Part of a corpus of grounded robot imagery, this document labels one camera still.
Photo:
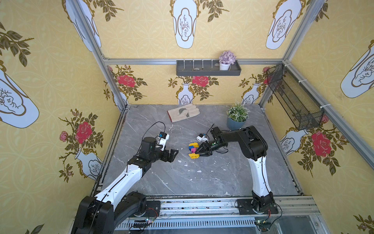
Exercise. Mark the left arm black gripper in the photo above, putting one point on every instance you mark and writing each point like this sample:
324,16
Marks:
165,153

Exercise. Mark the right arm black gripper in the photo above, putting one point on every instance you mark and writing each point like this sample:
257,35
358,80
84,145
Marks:
209,146

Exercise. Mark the yellow curved lego brick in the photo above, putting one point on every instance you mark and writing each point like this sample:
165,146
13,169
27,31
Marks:
194,145

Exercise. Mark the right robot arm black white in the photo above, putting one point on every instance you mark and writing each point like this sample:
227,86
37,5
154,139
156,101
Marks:
254,147

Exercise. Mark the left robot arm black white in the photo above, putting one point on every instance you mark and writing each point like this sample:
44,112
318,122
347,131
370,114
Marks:
117,187

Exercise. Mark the green plant in blue pot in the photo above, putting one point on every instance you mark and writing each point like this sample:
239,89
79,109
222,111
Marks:
237,116

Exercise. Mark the purple flower in white pot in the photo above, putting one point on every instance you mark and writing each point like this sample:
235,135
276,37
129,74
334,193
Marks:
226,59

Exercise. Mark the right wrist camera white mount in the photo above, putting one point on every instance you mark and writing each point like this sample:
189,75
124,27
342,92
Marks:
202,138

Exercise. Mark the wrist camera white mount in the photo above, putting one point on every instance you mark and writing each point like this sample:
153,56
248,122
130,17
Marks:
202,138
162,140

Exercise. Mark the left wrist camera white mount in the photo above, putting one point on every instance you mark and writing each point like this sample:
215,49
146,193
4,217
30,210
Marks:
162,140

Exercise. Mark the grey wall shelf tray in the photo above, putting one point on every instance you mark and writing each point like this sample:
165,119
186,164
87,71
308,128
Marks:
205,67

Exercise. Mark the aluminium frame post left rear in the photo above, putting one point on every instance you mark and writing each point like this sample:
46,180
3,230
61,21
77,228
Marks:
88,31

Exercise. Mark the black wire mesh basket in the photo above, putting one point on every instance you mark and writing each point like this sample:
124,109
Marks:
299,105

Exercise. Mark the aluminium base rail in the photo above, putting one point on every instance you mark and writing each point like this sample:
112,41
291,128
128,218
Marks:
297,215

